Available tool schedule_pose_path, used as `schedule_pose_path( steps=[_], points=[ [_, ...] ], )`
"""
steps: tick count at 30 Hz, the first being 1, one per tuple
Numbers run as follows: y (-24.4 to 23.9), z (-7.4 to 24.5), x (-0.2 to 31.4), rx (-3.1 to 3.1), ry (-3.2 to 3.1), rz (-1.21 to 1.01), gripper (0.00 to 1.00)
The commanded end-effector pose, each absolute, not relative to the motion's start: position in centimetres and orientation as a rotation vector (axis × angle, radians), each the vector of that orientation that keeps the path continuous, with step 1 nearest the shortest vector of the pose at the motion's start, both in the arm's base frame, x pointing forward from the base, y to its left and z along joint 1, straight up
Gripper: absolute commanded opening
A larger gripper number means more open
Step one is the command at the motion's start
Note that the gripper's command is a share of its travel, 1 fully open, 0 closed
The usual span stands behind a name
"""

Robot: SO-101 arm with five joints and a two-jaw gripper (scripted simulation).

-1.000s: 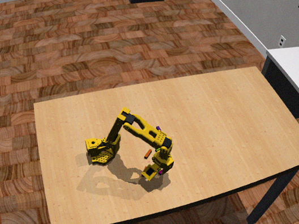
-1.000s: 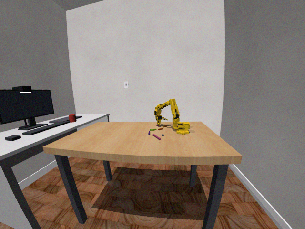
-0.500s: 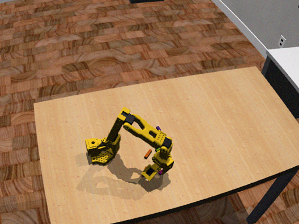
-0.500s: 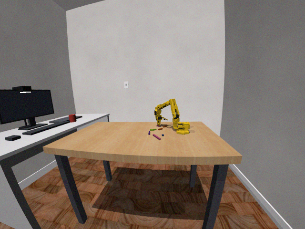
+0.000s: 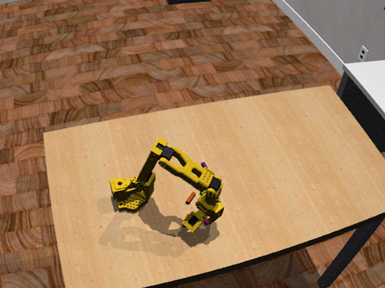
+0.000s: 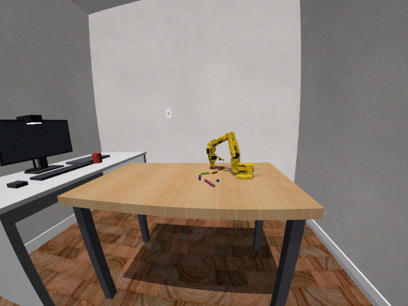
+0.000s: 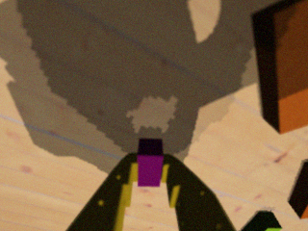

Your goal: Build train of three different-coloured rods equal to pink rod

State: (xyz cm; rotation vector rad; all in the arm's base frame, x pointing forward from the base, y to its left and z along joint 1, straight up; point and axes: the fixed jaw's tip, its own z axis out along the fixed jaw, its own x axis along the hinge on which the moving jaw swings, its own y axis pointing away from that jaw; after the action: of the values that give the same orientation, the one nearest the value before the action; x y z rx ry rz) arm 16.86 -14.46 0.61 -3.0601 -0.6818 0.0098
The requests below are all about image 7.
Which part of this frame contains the orange block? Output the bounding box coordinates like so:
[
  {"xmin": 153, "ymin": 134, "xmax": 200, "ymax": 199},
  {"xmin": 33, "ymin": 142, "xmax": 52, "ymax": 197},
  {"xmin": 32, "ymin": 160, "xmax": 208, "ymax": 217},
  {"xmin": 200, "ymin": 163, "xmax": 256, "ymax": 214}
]
[
  {"xmin": 289, "ymin": 162, "xmax": 308, "ymax": 219},
  {"xmin": 251, "ymin": 0, "xmax": 308, "ymax": 135}
]

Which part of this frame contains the magenta rod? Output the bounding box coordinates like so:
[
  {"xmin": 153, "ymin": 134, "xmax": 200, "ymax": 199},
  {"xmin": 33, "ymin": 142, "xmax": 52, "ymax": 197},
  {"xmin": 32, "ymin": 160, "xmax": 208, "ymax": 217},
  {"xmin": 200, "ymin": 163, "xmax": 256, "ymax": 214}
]
[{"xmin": 138, "ymin": 139, "xmax": 164, "ymax": 187}]

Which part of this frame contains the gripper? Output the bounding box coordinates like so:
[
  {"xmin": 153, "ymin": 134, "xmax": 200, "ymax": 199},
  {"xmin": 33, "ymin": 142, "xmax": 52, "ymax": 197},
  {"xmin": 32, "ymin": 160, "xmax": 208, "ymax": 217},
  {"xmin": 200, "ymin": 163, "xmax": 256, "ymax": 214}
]
[{"xmin": 65, "ymin": 153, "xmax": 237, "ymax": 231}]

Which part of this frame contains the lime green rod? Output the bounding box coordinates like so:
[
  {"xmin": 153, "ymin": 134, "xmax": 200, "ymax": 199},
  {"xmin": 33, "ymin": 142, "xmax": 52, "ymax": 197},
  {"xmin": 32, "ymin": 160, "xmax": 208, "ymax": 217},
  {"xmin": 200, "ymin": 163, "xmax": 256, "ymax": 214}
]
[{"xmin": 242, "ymin": 212, "xmax": 282, "ymax": 231}]

